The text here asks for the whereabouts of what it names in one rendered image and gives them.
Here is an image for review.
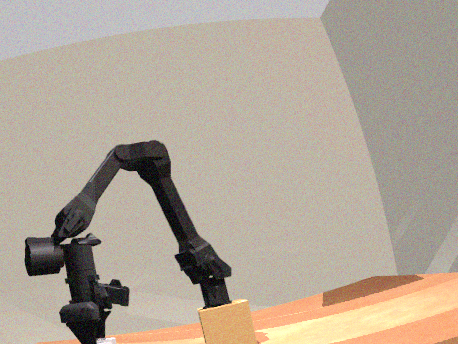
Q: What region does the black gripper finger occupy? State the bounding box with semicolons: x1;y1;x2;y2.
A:
66;318;101;344
95;310;111;339

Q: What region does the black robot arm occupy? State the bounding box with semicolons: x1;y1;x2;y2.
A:
25;140;232;309

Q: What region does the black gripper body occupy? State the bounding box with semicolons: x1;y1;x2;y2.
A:
59;269;112;323

